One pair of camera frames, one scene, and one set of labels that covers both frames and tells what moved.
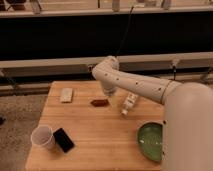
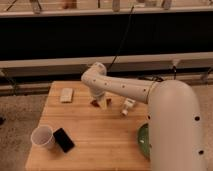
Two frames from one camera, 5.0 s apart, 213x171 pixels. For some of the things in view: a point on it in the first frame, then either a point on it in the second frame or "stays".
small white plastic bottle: x=130 y=100 stays
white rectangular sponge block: x=66 y=94 stays
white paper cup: x=42 y=137 stays
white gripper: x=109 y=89 to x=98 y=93
